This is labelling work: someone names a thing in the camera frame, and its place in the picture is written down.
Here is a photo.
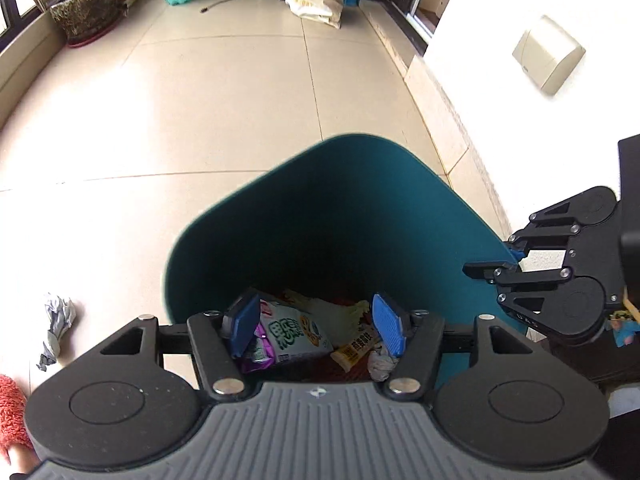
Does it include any purple white biscuit package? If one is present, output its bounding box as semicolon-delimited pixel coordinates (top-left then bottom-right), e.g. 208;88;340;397
240;299;333;374

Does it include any long pink snack wrapper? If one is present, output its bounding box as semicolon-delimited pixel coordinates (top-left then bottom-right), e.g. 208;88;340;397
331;324;381;373

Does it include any white cabbage piece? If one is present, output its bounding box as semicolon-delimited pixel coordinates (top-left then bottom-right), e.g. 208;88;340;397
284;290;370;347

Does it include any teal plastic trash bin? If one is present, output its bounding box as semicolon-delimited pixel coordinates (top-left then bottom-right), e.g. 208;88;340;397
165;134;535;392

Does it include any knotted white plastic bag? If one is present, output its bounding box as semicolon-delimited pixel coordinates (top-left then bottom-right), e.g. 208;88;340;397
368;342;399;382

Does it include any blue gloved hand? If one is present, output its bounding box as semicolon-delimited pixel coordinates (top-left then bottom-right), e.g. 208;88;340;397
606;310;640;348

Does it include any crumpled grey plastic bag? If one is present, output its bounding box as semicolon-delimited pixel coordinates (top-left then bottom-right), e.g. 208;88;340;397
36;295;77;372

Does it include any red fuzzy slipper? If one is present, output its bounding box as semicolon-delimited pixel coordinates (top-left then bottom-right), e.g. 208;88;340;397
0;375;34;462

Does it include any dark ceramic plant pot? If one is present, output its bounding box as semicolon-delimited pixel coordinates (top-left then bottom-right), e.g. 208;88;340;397
49;0;122;47

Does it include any beige wall socket cover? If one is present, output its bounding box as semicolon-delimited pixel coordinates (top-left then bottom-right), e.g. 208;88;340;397
512;15;586;96

